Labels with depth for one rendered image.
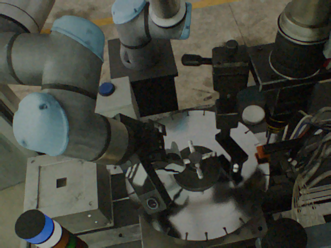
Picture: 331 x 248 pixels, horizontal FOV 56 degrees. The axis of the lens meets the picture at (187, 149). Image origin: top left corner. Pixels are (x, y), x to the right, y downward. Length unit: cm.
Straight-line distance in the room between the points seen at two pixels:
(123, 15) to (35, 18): 54
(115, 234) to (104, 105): 36
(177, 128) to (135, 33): 45
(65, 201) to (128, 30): 59
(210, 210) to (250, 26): 202
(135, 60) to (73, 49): 74
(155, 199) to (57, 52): 27
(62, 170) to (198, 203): 37
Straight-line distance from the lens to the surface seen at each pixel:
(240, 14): 266
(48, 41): 49
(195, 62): 55
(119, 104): 93
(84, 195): 81
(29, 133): 43
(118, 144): 49
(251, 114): 103
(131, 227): 90
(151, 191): 54
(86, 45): 47
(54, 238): 56
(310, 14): 44
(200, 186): 69
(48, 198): 85
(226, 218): 68
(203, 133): 77
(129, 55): 119
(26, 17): 58
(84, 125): 44
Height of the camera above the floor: 160
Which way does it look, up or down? 60 degrees down
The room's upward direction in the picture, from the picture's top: 8 degrees counter-clockwise
